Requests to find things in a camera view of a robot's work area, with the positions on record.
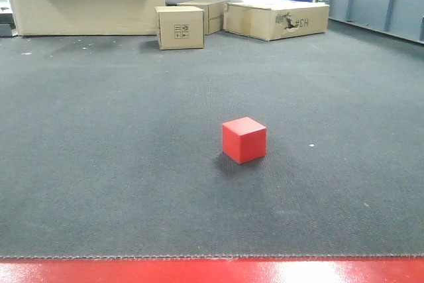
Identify red magnetic cube block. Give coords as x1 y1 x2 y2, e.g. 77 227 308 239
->
222 117 267 164

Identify dark grey carpet mat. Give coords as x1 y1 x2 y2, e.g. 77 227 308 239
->
1 22 423 258

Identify small cardboard box with symbols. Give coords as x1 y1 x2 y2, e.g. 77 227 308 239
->
155 6 205 50

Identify middle cardboard box behind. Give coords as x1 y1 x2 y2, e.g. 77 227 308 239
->
177 0 229 35

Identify long torn cardboard box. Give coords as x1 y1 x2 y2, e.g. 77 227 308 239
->
223 0 329 41

